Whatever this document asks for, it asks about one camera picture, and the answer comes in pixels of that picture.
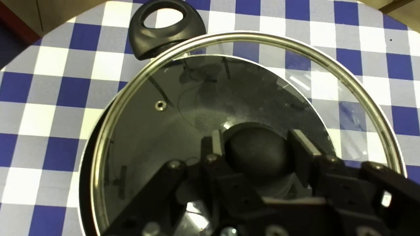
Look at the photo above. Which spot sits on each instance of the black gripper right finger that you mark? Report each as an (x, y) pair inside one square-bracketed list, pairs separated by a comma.
[(306, 162)]

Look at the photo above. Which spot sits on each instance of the round glass lid black knob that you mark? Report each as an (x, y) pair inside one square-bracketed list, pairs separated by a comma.
[(175, 132)]

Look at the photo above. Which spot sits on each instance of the blue white checkered tablecloth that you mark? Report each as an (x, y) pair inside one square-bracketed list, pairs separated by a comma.
[(53, 100)]

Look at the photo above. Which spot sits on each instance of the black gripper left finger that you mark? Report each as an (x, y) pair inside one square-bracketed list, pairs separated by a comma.
[(214, 149)]

